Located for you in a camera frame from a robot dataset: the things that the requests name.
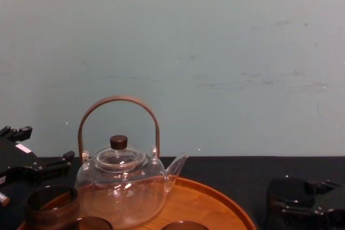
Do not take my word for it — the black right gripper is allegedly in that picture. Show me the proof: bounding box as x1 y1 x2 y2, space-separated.
271 179 345 230

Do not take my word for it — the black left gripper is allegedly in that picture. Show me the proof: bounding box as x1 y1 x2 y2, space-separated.
0 125 76 187

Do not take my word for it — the dark brown glass cup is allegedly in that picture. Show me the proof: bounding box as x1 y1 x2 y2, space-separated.
161 220 210 230
23 185 80 230
64 215 114 230
266 177 317 230

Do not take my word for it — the round wooden tray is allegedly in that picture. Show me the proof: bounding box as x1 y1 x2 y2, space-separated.
16 176 257 230

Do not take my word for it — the black table cloth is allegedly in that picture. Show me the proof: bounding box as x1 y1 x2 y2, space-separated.
0 155 345 230

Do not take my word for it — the glass lid with dark knob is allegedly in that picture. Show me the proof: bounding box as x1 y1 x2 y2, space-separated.
93 134 147 173

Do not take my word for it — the glass teapot with wooden handle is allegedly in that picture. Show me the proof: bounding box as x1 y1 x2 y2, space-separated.
74 95 189 229

